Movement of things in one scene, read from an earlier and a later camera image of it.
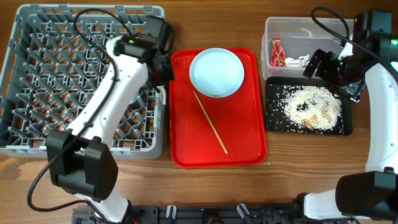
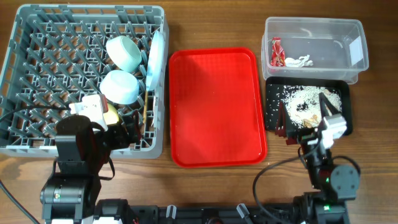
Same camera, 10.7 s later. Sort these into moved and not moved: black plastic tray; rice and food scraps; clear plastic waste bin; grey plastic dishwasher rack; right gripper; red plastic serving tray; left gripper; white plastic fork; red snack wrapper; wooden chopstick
Moved: wooden chopstick; left gripper; right gripper; white plastic fork
Not moved: rice and food scraps; black plastic tray; grey plastic dishwasher rack; red plastic serving tray; red snack wrapper; clear plastic waste bin
